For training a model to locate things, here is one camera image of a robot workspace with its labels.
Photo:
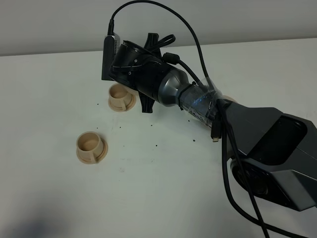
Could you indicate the beige teacup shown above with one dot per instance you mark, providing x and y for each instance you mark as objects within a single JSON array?
[
  {"x": 116, "y": 88},
  {"x": 89, "y": 147}
]

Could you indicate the beige near teacup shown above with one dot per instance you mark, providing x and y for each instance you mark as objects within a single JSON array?
[{"x": 89, "y": 147}]

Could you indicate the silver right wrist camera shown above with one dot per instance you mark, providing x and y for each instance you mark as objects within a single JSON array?
[{"x": 111, "y": 45}]

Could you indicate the beige far teacup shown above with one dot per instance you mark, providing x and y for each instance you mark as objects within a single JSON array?
[{"x": 116, "y": 88}]

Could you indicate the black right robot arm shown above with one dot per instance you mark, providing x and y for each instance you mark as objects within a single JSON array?
[{"x": 275, "y": 153}]

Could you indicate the beige near cup saucer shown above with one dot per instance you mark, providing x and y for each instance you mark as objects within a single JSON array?
[{"x": 104, "y": 151}]

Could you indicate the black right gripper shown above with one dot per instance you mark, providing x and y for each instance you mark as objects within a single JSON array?
[{"x": 140, "y": 69}]

